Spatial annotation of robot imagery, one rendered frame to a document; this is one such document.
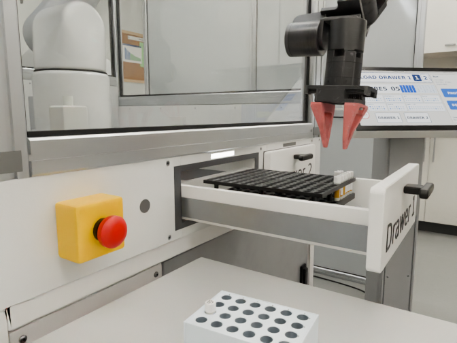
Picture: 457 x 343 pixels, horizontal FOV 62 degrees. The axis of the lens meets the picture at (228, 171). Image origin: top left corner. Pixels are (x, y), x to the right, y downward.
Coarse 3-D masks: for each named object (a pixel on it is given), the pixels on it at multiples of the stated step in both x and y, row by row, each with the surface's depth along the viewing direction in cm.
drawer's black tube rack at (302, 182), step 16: (224, 176) 73; (240, 176) 72; (256, 176) 72; (272, 176) 72; (288, 176) 72; (304, 176) 73; (320, 176) 73; (256, 192) 72; (272, 192) 72; (288, 192) 59; (304, 192) 58
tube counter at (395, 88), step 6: (390, 84) 144; (396, 84) 144; (402, 84) 144; (408, 84) 145; (414, 84) 145; (420, 84) 145; (426, 84) 146; (396, 90) 143; (402, 90) 143; (408, 90) 143; (414, 90) 144; (420, 90) 144; (426, 90) 144; (432, 90) 144
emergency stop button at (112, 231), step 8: (112, 216) 46; (104, 224) 45; (112, 224) 45; (120, 224) 46; (104, 232) 45; (112, 232) 45; (120, 232) 46; (104, 240) 45; (112, 240) 45; (120, 240) 47
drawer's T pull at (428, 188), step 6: (408, 186) 57; (414, 186) 56; (420, 186) 56; (426, 186) 56; (432, 186) 57; (408, 192) 57; (414, 192) 56; (420, 192) 54; (426, 192) 53; (432, 192) 58; (420, 198) 54; (426, 198) 53
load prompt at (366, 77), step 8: (368, 72) 146; (376, 72) 147; (360, 80) 144; (368, 80) 144; (376, 80) 144; (384, 80) 145; (392, 80) 145; (400, 80) 146; (408, 80) 146; (416, 80) 146; (424, 80) 147
